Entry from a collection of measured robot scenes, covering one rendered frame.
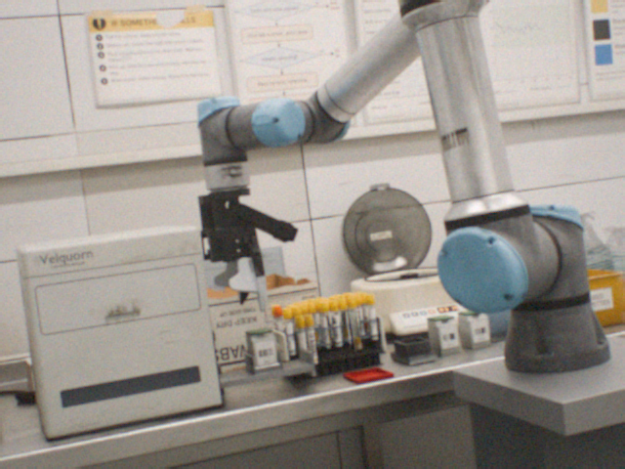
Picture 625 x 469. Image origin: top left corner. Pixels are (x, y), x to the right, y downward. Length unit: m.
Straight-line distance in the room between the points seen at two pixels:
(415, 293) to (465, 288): 0.73
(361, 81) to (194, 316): 0.46
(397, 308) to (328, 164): 0.48
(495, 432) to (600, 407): 0.24
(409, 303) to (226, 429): 0.59
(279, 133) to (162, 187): 0.74
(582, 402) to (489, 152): 0.33
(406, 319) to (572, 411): 0.79
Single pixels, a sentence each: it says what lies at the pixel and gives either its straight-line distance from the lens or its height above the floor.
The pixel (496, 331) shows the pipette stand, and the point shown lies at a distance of 1.85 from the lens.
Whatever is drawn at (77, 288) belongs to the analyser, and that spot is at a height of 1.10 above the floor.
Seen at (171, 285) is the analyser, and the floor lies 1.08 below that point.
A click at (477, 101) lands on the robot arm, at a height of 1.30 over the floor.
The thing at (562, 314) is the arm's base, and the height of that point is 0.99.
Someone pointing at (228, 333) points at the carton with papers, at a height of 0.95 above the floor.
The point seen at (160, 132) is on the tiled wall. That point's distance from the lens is 2.17.
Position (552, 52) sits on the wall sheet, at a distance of 2.57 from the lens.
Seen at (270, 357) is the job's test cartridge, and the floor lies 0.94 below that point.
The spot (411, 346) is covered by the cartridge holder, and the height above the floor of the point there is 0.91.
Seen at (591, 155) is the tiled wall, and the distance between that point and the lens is 2.62.
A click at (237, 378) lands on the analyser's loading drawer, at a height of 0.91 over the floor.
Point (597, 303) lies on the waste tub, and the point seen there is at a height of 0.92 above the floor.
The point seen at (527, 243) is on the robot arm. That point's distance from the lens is 1.24.
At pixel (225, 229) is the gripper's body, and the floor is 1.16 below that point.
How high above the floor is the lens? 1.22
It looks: 3 degrees down
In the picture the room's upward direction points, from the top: 7 degrees counter-clockwise
